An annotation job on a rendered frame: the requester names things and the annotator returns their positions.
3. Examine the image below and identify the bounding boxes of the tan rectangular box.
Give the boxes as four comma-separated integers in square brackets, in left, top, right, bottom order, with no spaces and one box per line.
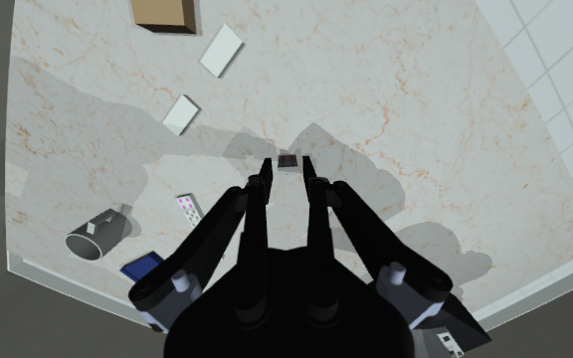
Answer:
[130,0,197,34]

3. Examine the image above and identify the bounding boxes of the grey mug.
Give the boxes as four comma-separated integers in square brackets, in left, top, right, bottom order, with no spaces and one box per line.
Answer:
[64,208,132,262]

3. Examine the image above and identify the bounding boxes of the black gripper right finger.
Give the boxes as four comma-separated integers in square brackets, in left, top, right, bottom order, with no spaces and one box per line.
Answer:
[302,156,454,330]

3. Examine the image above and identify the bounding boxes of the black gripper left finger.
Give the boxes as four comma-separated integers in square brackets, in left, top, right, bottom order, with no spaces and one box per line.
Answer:
[128,158,273,334]

